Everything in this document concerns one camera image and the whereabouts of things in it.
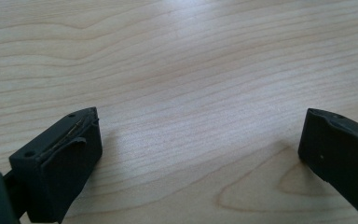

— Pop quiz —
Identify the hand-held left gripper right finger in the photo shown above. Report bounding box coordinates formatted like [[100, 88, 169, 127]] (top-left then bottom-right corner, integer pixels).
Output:
[[297, 107, 358, 224]]

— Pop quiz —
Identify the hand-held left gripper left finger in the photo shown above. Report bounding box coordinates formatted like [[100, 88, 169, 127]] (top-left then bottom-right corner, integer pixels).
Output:
[[8, 106, 103, 224]]

